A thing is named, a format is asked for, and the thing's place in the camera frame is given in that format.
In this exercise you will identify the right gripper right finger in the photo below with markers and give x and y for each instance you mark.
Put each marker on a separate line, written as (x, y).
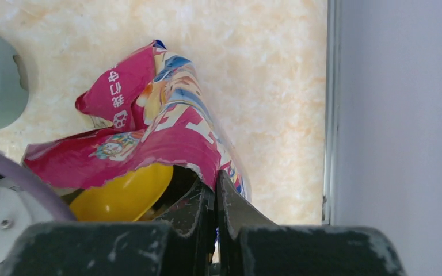
(252, 244)

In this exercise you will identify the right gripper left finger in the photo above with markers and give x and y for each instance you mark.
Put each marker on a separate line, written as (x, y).
(175, 243)

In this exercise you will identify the yellow plastic scoop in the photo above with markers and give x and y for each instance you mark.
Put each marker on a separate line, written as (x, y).
(126, 198)

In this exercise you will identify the cat food bag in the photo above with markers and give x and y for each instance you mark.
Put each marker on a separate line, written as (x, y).
(158, 115)

